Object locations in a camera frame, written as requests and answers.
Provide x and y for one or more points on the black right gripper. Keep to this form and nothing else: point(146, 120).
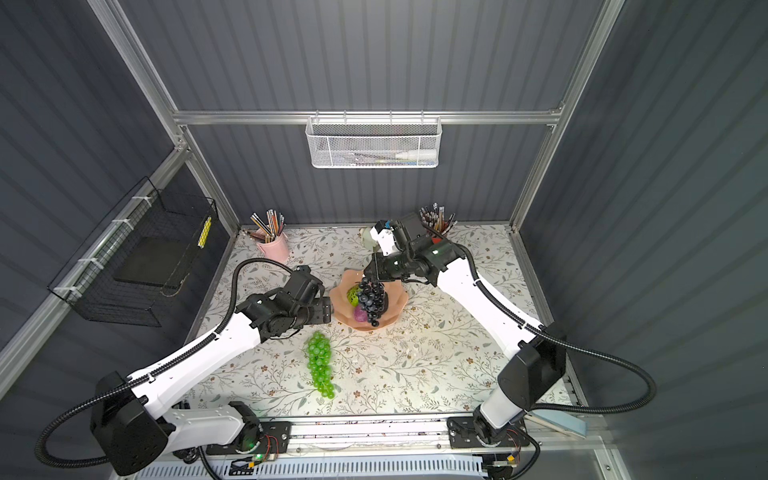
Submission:
point(379, 273)

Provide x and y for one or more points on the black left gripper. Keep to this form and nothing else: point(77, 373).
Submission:
point(323, 310)

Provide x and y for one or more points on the pink faceted fruit bowl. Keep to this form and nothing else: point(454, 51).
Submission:
point(344, 312)

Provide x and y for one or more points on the green grape bunch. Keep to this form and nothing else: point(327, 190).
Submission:
point(318, 350)

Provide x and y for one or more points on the dark purple grape bunch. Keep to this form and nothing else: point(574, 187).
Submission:
point(373, 298)

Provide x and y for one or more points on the green custard apple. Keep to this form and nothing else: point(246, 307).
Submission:
point(352, 295)

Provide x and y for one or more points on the purple fig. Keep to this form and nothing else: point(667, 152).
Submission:
point(360, 315)

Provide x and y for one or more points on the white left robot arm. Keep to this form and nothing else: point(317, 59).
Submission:
point(140, 424)

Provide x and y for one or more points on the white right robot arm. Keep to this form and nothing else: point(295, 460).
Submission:
point(534, 364)

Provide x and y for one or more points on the small green tape dispenser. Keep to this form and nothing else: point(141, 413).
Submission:
point(367, 239)

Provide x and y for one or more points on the pink pencil cup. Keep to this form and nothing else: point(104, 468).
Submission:
point(277, 249)

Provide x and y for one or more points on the floral table mat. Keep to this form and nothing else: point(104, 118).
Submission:
point(436, 358)

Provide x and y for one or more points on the light blue pad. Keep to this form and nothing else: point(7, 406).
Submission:
point(561, 422)

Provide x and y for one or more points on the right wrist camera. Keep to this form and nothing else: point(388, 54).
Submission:
point(383, 235)

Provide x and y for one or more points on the white wire mesh basket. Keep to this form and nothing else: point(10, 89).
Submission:
point(390, 143)

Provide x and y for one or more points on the black wire wall basket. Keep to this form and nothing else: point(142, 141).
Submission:
point(135, 269)

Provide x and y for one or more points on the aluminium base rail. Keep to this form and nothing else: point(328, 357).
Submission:
point(407, 434)

